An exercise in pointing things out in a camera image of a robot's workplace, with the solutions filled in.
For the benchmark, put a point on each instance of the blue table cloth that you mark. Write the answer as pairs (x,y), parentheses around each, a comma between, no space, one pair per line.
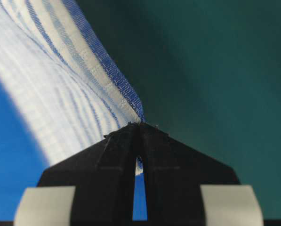
(13,146)

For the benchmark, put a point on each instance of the white blue striped towel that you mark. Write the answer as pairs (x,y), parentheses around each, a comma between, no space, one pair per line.
(54,34)

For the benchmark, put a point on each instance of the dark green backdrop curtain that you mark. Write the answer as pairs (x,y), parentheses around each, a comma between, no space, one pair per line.
(208,72)

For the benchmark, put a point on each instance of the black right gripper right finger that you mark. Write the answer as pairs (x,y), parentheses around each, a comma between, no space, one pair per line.
(188,188)

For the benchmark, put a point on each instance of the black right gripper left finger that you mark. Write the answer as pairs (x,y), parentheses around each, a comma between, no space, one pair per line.
(91,188)

